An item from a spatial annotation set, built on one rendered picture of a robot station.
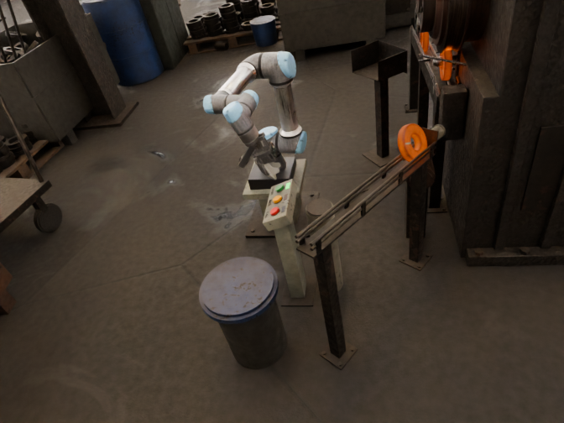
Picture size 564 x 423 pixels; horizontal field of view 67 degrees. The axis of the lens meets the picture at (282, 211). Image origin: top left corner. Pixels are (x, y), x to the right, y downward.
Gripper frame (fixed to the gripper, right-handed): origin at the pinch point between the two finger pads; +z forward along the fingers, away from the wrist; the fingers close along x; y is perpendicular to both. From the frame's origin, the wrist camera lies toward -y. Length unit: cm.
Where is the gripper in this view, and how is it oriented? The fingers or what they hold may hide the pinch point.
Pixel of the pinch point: (273, 177)
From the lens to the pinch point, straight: 178.6
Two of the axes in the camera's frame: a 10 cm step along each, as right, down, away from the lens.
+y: 8.6, -3.0, -4.2
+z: 5.0, 6.9, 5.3
